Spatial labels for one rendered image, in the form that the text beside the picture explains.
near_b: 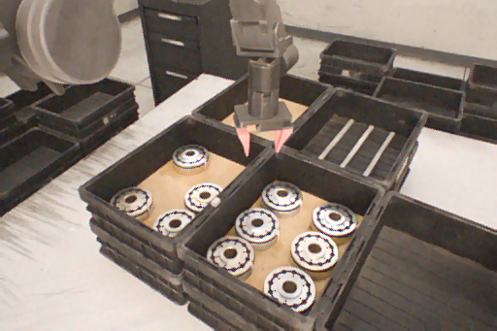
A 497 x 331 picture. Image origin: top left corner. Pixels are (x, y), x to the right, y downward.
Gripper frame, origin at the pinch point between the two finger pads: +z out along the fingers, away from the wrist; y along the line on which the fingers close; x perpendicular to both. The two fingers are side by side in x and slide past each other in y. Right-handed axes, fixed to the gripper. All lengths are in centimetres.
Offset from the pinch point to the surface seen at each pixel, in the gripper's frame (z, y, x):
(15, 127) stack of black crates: 59, 94, -119
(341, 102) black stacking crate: 17, -38, -44
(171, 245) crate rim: 14.3, 20.1, 8.8
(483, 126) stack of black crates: 60, -135, -78
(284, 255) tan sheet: 23.6, -3.9, 8.6
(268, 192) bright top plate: 20.4, -4.3, -8.6
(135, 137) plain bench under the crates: 36, 32, -65
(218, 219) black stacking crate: 16.9, 9.7, 1.5
